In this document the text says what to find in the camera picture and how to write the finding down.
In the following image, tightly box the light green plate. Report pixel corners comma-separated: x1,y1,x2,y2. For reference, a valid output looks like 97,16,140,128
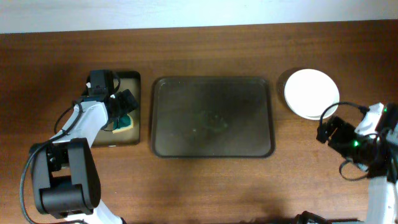
283,68,340,120

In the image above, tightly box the small black water tray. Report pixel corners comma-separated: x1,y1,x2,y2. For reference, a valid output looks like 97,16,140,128
93,70,141,147

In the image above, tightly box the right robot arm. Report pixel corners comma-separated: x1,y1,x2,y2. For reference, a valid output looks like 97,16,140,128
317,101,397,223

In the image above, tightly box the large brown serving tray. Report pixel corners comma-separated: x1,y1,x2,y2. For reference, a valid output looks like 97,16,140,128
150,77,276,159

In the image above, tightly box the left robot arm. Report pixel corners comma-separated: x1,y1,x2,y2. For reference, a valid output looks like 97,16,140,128
24,90,138,223

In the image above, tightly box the green yellow sponge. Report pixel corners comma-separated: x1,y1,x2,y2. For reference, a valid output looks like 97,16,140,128
111,114,134,134

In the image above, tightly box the pinkish white plate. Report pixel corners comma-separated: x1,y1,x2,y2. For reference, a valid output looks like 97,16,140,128
286,94,340,121

